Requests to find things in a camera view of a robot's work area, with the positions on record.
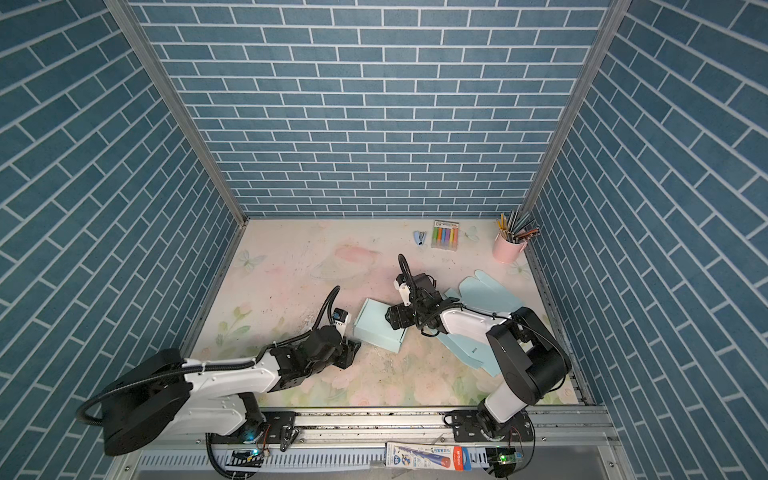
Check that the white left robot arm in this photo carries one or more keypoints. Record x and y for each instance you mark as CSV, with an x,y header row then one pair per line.
x,y
168,395

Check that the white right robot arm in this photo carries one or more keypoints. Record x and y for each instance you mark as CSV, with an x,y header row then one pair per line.
x,y
532,363

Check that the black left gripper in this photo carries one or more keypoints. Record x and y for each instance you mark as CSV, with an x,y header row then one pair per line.
x,y
349,352

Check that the light blue box stack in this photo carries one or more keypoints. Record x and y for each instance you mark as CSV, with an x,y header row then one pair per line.
x,y
487,303

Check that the pink metal pencil bucket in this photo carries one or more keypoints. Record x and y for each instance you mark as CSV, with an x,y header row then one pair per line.
x,y
505,251

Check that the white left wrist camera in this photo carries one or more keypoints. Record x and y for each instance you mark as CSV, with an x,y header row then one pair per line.
x,y
340,319

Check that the metal base rail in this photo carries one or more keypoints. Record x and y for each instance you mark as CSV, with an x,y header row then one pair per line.
x,y
563,425

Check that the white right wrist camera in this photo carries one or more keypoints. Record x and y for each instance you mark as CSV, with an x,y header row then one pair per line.
x,y
404,287

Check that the white red blue package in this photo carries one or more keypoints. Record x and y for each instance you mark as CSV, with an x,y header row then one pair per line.
x,y
434,457

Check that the pack of coloured highlighters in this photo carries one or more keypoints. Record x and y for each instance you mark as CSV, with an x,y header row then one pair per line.
x,y
445,235

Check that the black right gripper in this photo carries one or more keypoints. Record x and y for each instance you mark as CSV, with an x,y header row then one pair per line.
x,y
401,311

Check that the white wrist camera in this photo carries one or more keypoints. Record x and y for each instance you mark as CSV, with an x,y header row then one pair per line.
x,y
404,287
340,319

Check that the light blue paper box sheet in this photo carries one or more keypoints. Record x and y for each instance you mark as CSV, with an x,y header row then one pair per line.
x,y
372,327

